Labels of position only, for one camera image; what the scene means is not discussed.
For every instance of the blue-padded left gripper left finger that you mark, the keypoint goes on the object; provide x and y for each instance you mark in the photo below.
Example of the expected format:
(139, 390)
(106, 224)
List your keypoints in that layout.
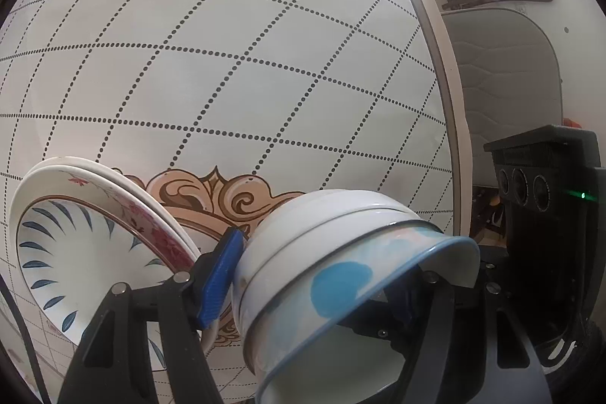
(112, 362)

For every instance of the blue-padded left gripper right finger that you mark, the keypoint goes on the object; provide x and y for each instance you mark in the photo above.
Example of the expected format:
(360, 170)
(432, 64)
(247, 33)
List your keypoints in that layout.
(459, 345)

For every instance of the white plate blue leaf pattern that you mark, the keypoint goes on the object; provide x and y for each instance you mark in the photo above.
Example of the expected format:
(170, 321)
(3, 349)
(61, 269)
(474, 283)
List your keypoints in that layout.
(71, 254)

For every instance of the white bowl blue pattern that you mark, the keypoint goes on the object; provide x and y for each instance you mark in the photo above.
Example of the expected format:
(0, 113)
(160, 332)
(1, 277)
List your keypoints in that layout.
(298, 346)

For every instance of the white plate pink flowers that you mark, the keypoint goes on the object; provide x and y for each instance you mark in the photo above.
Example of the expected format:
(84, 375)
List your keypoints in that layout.
(49, 183)

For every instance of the white bowl dark rim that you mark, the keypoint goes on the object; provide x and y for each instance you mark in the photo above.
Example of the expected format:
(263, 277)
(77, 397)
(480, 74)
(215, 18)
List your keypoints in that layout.
(262, 273)

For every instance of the plain white bowl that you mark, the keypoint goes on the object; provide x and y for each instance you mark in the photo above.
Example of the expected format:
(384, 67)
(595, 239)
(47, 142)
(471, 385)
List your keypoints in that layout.
(301, 215)

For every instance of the white plate grey flower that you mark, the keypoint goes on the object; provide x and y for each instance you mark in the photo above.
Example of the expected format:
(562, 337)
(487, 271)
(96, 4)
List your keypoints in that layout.
(115, 193)

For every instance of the grey upholstered chair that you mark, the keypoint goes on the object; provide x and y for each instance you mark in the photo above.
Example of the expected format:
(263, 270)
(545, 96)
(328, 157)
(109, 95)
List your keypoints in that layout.
(510, 79)

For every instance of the patterned tablecloth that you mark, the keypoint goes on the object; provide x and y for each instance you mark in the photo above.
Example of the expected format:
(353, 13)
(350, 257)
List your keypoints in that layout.
(224, 110)

